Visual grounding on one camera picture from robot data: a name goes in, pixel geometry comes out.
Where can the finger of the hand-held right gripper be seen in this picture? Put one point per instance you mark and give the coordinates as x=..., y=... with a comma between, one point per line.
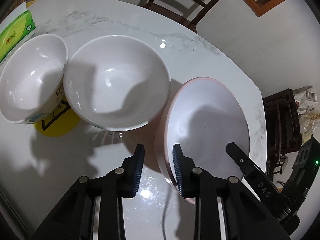
x=252, y=172

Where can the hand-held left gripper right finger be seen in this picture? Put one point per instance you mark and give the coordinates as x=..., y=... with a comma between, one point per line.
x=178, y=170

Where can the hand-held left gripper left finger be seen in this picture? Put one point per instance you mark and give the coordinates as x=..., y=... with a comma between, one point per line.
x=138, y=170

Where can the pink bowl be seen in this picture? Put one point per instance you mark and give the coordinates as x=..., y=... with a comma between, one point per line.
x=212, y=120

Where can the white ribbed bowl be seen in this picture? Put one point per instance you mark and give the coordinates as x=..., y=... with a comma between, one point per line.
x=112, y=85

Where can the cream printed bowl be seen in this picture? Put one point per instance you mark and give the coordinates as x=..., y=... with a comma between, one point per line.
x=30, y=80

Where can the clear bag of beans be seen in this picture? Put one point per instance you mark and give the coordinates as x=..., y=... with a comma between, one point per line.
x=311, y=125

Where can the printed white bag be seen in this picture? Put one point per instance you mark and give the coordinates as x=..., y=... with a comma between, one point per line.
x=306, y=97

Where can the round yellow warning sticker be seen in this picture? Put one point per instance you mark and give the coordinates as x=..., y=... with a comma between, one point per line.
x=60, y=127

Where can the dark wooden slatted chair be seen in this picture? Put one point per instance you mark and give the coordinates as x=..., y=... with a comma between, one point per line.
x=172, y=8

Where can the green tissue box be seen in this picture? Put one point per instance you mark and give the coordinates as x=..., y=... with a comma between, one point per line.
x=15, y=32

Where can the yellow rectangular label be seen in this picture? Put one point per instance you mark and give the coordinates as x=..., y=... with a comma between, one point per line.
x=31, y=3

